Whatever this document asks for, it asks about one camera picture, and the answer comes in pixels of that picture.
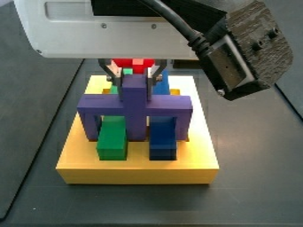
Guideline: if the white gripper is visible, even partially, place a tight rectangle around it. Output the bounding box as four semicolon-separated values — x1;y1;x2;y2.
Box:
13;0;196;100

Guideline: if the purple comb-shaped block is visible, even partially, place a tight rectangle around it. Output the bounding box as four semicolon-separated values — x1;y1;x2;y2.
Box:
77;74;194;141

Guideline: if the black angle fixture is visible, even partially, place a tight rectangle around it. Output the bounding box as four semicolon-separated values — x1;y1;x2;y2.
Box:
172;59;200;69

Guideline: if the yellow slotted board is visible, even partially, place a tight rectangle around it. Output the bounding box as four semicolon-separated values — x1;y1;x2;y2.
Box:
56;75;219;184

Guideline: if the red comb-shaped block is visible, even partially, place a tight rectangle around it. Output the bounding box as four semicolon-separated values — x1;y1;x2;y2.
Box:
113;59;155;74

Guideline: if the blue bar block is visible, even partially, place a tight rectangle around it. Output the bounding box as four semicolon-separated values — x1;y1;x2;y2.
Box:
149;71;176;160

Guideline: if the green bar block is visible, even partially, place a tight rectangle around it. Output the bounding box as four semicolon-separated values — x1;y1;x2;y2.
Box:
96;67;135;161

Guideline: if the black camera cable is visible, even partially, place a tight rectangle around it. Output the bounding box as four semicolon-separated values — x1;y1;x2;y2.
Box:
137;0;214;57

